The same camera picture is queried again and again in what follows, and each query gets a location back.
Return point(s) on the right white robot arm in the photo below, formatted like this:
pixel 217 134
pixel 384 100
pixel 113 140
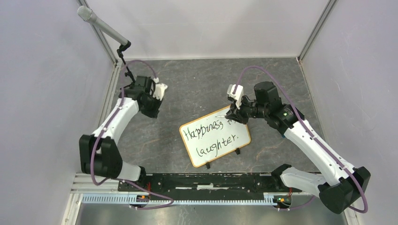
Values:
pixel 339 183

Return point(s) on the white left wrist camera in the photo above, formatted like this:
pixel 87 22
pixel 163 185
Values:
pixel 159 90

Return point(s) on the yellow framed whiteboard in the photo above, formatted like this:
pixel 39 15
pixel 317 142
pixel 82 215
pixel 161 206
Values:
pixel 208 138

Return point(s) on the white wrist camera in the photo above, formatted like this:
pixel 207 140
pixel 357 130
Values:
pixel 159 90
pixel 235 93

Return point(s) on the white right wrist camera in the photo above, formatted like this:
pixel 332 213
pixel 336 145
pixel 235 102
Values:
pixel 235 93

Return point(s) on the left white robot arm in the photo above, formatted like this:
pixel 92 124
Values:
pixel 99 153

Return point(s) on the grey microphone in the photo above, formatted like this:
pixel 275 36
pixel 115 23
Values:
pixel 87 15

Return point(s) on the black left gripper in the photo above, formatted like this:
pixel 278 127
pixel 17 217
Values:
pixel 154 113

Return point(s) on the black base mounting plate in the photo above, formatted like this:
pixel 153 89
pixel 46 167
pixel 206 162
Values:
pixel 213 186

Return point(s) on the black microphone stand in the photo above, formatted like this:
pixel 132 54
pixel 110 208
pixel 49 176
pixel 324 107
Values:
pixel 120 51

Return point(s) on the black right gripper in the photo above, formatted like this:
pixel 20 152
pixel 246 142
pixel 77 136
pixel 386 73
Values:
pixel 237 115

